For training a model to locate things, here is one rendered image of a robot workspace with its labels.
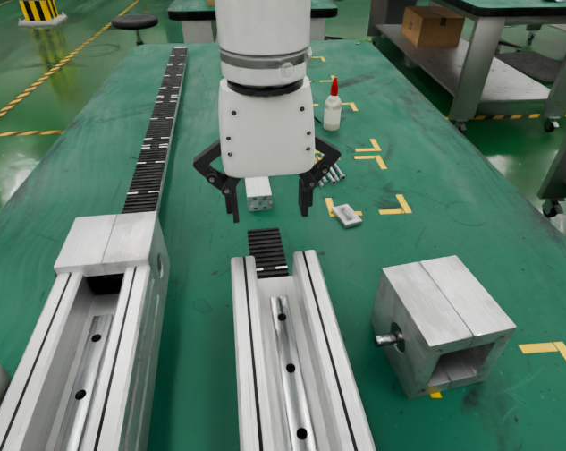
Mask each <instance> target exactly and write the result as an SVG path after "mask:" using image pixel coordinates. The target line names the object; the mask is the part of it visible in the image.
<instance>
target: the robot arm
mask: <svg viewBox="0 0 566 451"><path fill-rule="evenodd" d="M310 7H311V0H215V17H216V25H217V34H218V43H219V54H220V63H221V71H222V75H223V76H224V79H222V80H221V81H220V87H219V100H218V112H219V130H220V138H219V139H218V140H216V141H215V142H214V143H212V144H211V145H210V146H209V147H207V148H206V149H204V150H203V151H202V152H200V153H199V154H198V155H197V156H195V157H194V158H193V167H194V168H195V169H196V170H197V171H198V172H199V173H200V174H201V175H202V176H204V177H205V178H206V179H207V181H208V182H209V183H210V184H212V185H213V186H215V187H216V188H217V189H218V190H220V191H221V192H222V194H223V195H224V196H225V204H226V211H227V214H232V216H233V223H234V224H235V223H239V222H240V220H239V209H238V199H237V190H236V186H237V184H238V182H239V181H240V179H241V178H251V177H264V176H276V175H287V174H298V175H299V177H300V179H299V201H298V203H299V207H300V213H301V215H302V216H303V217H307V216H308V207H312V205H313V189H315V188H316V187H317V183H318V182H319V181H320V180H321V179H322V178H323V177H324V176H326V175H327V174H328V173H329V171H330V168H331V167H332V166H333V165H334V164H335V163H336V161H337V160H338V159H339V158H340V156H341V152H340V150H339V149H338V148H337V147H336V146H334V145H333V144H332V143H330V142H329V141H327V140H325V139H323V138H322V137H320V136H318V135H317V134H315V127H314V111H313V101H312V94H311V88H310V83H309V79H308V77H307V76H306V67H307V65H308V61H311V57H312V51H311V47H310V46H309V32H310ZM315 149H316V150H318V151H319V152H321V153H323V154H324V155H323V158H322V159H320V160H318V161H317V162H316V163H315V164H314V160H315ZM221 155H222V160H223V166H224V174H222V173H221V172H219V171H218V170H216V169H215V168H213V167H212V166H211V165H210V163H211V162H213V161H214V160H215V159H217V158H218V157H220V156H221Z"/></svg>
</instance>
